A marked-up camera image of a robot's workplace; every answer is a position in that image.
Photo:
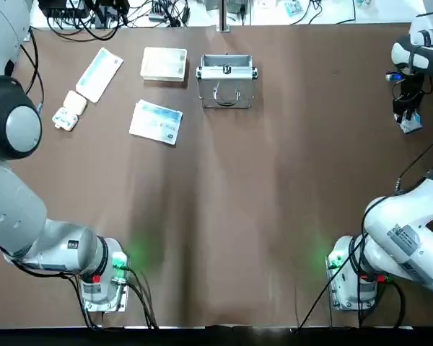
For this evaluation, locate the plain white small box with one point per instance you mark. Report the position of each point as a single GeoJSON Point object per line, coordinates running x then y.
{"type": "Point", "coordinates": [75, 102]}

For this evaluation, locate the white plastic partition tray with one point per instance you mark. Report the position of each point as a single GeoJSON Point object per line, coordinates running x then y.
{"type": "Point", "coordinates": [164, 65]}

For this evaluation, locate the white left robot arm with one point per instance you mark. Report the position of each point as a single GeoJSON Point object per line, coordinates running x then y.
{"type": "Point", "coordinates": [18, 212]}

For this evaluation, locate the blue white gauze packet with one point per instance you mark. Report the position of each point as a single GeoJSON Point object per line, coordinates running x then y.
{"type": "Point", "coordinates": [411, 127]}

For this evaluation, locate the aluminium post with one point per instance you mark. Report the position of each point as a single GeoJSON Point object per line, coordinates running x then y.
{"type": "Point", "coordinates": [224, 16]}

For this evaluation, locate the white pill box blue dots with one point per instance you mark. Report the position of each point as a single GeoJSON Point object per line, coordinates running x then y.
{"type": "Point", "coordinates": [65, 119]}

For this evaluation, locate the small blue printed packet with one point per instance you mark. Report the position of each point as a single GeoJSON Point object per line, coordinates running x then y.
{"type": "Point", "coordinates": [294, 8]}

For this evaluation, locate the long blue white flat packet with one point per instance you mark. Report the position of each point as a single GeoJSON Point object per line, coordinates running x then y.
{"type": "Point", "coordinates": [99, 74]}

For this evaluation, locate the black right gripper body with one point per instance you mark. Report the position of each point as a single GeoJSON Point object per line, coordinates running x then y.
{"type": "Point", "coordinates": [411, 92]}

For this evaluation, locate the wide blue white flat packet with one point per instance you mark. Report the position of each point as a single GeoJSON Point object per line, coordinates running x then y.
{"type": "Point", "coordinates": [155, 122]}

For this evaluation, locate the black network switch box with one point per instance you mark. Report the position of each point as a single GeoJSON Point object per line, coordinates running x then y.
{"type": "Point", "coordinates": [65, 9]}

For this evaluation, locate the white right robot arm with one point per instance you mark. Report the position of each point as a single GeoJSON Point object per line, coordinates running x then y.
{"type": "Point", "coordinates": [397, 230]}

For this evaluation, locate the aluminium first-aid case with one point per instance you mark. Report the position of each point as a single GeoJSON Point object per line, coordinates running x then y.
{"type": "Point", "coordinates": [227, 83]}

